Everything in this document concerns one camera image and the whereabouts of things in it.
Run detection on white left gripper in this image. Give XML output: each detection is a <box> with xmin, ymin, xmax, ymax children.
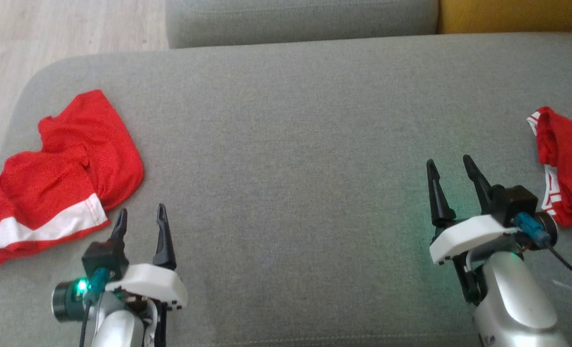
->
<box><xmin>105</xmin><ymin>203</ymin><xmax>189</xmax><ymax>347</ymax></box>

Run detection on large yellow sofa cushion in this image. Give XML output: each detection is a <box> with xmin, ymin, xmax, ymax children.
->
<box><xmin>437</xmin><ymin>0</ymin><xmax>572</xmax><ymax>35</ymax></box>

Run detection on grey sofa cushion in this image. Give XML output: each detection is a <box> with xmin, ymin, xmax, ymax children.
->
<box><xmin>165</xmin><ymin>0</ymin><xmax>440</xmax><ymax>49</ymax></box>

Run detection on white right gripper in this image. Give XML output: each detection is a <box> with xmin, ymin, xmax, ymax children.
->
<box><xmin>425</xmin><ymin>155</ymin><xmax>521</xmax><ymax>306</ymax></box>

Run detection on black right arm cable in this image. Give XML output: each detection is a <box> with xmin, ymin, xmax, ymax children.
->
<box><xmin>545</xmin><ymin>242</ymin><xmax>572</xmax><ymax>286</ymax></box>

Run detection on grey fabric sofa seat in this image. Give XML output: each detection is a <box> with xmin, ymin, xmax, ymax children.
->
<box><xmin>0</xmin><ymin>32</ymin><xmax>572</xmax><ymax>347</ymax></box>

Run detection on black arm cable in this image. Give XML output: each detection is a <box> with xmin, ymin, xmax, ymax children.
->
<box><xmin>545</xmin><ymin>242</ymin><xmax>572</xmax><ymax>286</ymax></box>
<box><xmin>78</xmin><ymin>303</ymin><xmax>93</xmax><ymax>347</ymax></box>

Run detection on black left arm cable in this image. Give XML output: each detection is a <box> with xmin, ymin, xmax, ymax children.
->
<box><xmin>78</xmin><ymin>303</ymin><xmax>93</xmax><ymax>347</ymax></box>

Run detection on red shorts with white band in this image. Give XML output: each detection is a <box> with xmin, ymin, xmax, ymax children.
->
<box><xmin>0</xmin><ymin>89</ymin><xmax>145</xmax><ymax>269</ymax></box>

